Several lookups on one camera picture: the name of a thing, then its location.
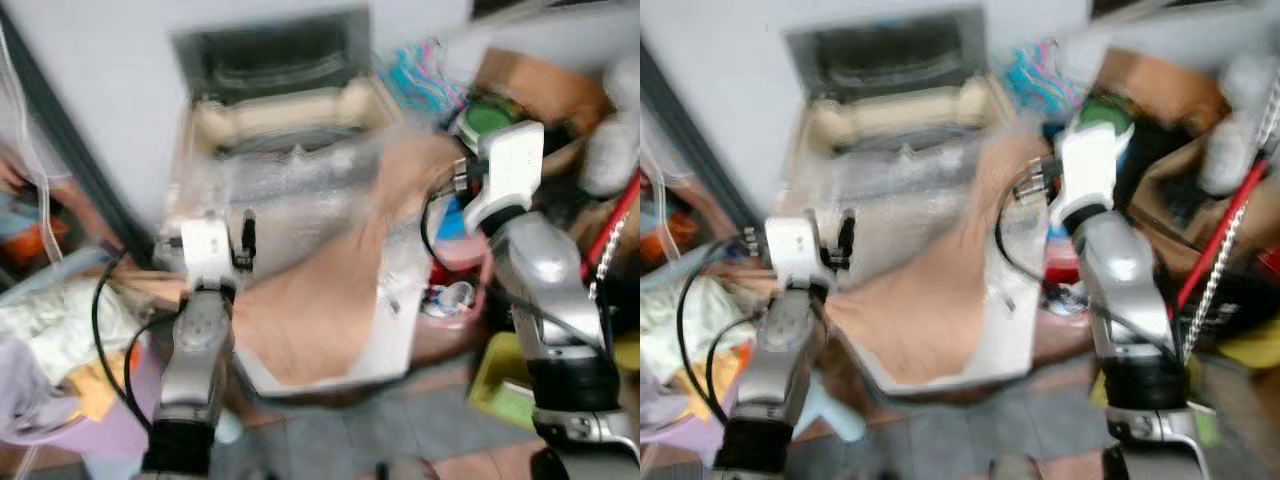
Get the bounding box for beige garment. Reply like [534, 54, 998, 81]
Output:
[825, 135, 1051, 386]
[232, 130, 466, 386]

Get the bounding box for colourful plastic clothes hangers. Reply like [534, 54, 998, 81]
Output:
[385, 40, 466, 116]
[1005, 40, 1076, 116]

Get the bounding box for clear plastic sheet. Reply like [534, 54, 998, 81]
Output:
[175, 135, 431, 301]
[790, 135, 1041, 301]

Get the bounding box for pink plastic basin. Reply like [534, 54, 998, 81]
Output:
[420, 225, 496, 321]
[1040, 235, 1101, 321]

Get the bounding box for brown cardboard box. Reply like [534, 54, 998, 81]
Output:
[470, 45, 611, 136]
[1095, 45, 1231, 136]

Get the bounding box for white plastic bottle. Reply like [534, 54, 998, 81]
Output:
[1200, 55, 1280, 196]
[580, 60, 641, 196]

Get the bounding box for pale green white cloth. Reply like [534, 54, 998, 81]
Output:
[0, 280, 146, 386]
[640, 275, 746, 381]

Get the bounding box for orange cloth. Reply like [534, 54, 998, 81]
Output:
[675, 345, 756, 416]
[65, 340, 146, 421]

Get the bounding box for yellow-green plastic basin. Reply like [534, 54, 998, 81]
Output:
[468, 330, 641, 431]
[1090, 330, 1280, 446]

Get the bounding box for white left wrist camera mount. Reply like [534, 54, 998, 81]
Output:
[765, 215, 826, 291]
[180, 215, 236, 291]

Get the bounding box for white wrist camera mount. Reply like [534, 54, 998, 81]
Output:
[1048, 120, 1136, 231]
[462, 120, 546, 233]
[180, 215, 236, 291]
[765, 215, 826, 291]

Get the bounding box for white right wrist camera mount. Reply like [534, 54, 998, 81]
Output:
[1048, 120, 1136, 231]
[462, 120, 546, 233]

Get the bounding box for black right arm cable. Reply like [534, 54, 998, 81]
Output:
[420, 190, 601, 346]
[995, 200, 1181, 356]

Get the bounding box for red stick handle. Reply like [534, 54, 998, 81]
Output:
[580, 170, 641, 281]
[1175, 155, 1271, 311]

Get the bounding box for short black left arm cable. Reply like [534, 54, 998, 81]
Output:
[705, 315, 771, 401]
[122, 312, 186, 401]

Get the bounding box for white bead chain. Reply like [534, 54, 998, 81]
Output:
[1180, 200, 1251, 361]
[590, 215, 631, 301]

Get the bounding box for long black left arm cable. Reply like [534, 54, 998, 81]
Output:
[675, 240, 761, 426]
[90, 250, 156, 436]

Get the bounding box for dark door frame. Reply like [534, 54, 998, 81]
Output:
[640, 50, 771, 241]
[0, 20, 151, 266]

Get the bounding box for clear plastic hose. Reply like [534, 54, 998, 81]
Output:
[0, 30, 66, 266]

